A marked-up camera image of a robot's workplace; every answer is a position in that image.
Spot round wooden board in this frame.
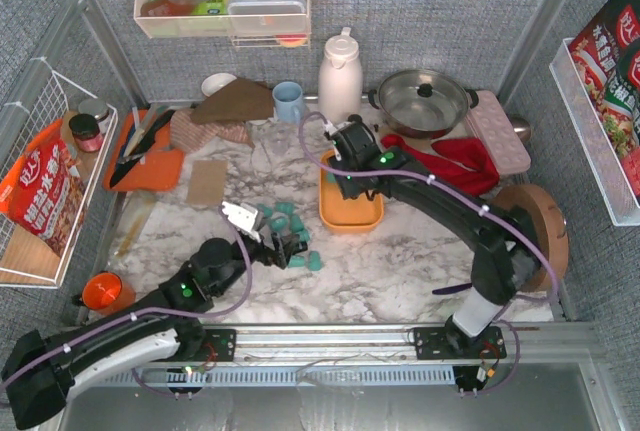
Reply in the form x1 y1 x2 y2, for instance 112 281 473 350
491 184 569 280

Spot black kitchen knife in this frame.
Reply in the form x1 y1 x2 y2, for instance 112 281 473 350
109 110 175 189

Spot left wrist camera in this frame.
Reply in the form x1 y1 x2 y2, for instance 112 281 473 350
221 201 264 243

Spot light blue mug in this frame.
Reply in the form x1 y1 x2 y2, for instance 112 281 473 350
272 81 306 124

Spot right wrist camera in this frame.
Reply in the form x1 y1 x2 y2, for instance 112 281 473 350
324 122 346 148

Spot red seasoning packets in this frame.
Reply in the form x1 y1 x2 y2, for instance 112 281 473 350
568 0 639 196

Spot orange snack bag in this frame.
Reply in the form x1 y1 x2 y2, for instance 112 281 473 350
1 119 85 256

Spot orange storage basket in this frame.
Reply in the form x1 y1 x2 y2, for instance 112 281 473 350
318 168 384 234

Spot white thermos jug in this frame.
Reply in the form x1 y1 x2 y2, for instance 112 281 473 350
318 27 363 124

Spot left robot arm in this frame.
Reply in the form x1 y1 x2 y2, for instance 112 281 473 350
1 234 308 430

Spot steel pot with lid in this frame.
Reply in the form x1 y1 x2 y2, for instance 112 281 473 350
367 70 479 139

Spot white bowl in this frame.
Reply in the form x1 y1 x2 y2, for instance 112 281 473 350
201 72 237 97

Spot clear plastic containers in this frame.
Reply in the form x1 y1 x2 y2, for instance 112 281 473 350
227 0 307 36

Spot striped pink cloth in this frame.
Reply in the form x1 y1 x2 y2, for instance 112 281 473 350
169 108 254 154

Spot pink egg tray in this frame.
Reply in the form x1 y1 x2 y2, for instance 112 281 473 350
465 90 531 176

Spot red lidded jar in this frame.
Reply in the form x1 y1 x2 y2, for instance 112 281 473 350
68 113 104 153

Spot red cloth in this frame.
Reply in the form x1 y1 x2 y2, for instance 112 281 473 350
381 134 500 196

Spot purple spatula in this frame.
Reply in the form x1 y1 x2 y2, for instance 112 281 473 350
432 283 472 296

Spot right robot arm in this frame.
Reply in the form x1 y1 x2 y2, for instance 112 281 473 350
324 122 558 355

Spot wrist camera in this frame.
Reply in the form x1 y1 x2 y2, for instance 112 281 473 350
221 201 264 243
324 122 346 148

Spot orange cup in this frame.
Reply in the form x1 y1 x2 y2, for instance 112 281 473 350
80 272 136 316

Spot orange cutting board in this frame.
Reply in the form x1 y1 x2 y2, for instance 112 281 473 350
102 112 185 192

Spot brown cloth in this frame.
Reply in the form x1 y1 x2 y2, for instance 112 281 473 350
190 78 274 125

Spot silver lidded jar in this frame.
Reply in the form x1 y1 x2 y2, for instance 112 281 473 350
78 98 110 123

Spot tan felt coaster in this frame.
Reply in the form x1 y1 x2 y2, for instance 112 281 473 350
186 160 227 207

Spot white mesh basket right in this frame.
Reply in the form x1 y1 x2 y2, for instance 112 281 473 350
549 38 639 227

